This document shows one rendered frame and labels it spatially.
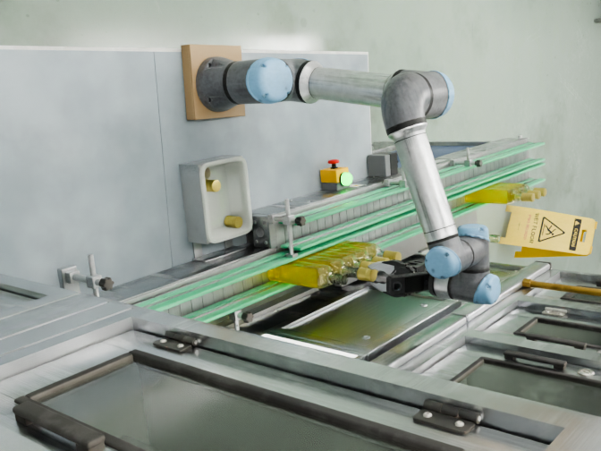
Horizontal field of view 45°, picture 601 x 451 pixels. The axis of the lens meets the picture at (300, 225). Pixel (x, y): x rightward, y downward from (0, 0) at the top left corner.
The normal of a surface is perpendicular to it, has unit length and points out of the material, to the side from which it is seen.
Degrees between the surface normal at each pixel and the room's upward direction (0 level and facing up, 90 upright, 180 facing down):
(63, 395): 90
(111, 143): 0
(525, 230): 77
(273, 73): 5
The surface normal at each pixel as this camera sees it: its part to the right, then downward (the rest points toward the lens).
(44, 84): 0.76, 0.07
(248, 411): -0.08, -0.97
